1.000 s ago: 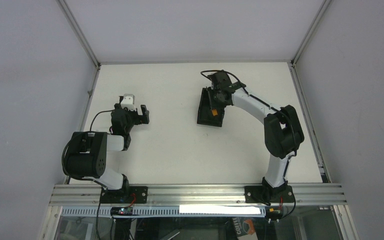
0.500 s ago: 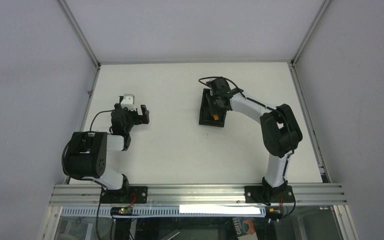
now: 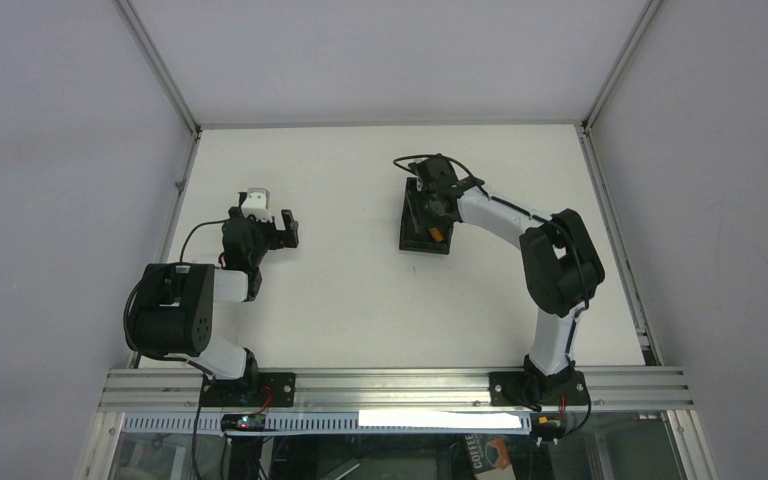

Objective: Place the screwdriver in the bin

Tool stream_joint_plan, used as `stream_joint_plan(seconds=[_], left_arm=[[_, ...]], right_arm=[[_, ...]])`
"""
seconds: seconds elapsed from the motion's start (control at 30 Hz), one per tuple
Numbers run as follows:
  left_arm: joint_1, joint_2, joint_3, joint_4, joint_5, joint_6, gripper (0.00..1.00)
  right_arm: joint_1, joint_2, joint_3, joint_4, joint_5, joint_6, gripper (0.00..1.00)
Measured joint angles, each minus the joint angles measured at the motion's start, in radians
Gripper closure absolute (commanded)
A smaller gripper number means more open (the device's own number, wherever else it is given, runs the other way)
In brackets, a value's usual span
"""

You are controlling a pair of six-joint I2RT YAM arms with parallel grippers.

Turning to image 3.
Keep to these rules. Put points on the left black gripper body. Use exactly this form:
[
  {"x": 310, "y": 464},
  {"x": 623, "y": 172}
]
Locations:
[{"x": 277, "y": 234}]

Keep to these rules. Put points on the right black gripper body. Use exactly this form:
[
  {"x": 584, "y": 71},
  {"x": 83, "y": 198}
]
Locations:
[{"x": 433, "y": 206}]

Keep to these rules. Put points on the orange handled screwdriver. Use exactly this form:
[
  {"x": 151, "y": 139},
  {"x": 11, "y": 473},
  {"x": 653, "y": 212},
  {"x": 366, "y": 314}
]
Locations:
[{"x": 436, "y": 235}]

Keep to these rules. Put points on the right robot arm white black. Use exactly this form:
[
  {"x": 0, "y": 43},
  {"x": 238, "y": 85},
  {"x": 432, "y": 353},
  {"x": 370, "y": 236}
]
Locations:
[{"x": 562, "y": 268}]

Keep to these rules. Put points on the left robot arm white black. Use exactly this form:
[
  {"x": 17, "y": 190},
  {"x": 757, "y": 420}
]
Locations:
[{"x": 168, "y": 315}]

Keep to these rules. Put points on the black plastic bin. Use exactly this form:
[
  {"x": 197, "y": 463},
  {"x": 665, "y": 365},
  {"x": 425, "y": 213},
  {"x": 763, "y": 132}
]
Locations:
[{"x": 421, "y": 242}]

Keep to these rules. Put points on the coffee labelled box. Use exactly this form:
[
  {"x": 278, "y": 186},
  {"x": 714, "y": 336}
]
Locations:
[{"x": 487, "y": 452}]

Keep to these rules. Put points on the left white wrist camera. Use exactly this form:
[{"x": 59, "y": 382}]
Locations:
[{"x": 254, "y": 205}]

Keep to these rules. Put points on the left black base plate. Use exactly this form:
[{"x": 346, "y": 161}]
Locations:
[{"x": 277, "y": 389}]

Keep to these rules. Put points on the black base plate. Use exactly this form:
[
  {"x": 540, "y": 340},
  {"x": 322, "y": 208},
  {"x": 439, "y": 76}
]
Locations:
[
  {"x": 536, "y": 391},
  {"x": 277, "y": 389}
]

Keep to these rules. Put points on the aluminium mounting rail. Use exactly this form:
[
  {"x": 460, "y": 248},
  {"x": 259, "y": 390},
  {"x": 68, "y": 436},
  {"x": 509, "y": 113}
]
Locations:
[{"x": 611, "y": 389}]

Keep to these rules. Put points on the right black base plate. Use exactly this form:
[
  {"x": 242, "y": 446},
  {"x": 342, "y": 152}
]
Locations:
[{"x": 536, "y": 391}]

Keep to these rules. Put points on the white slotted cable duct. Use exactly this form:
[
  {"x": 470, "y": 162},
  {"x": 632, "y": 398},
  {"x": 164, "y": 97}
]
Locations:
[{"x": 370, "y": 421}]

